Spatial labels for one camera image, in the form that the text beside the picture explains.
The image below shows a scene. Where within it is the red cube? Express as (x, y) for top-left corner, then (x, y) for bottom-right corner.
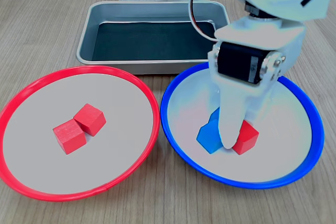
(232, 120), (260, 156)
(52, 119), (87, 156)
(73, 103), (107, 137)

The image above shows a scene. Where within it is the blue cube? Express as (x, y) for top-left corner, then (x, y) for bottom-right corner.
(196, 119), (224, 154)
(209, 108), (222, 124)

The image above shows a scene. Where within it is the blue-rimmed white plate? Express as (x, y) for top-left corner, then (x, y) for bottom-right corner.
(160, 62), (326, 190)

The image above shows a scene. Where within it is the black mat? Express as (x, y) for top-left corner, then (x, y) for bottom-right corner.
(91, 21), (218, 61)

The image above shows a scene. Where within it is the steel tray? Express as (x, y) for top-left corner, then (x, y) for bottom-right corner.
(76, 0), (232, 75)

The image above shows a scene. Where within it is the red-rimmed white plate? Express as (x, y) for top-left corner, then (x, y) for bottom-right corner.
(0, 65), (161, 202)

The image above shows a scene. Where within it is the red black white cable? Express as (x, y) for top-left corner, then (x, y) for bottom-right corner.
(188, 0), (219, 42)

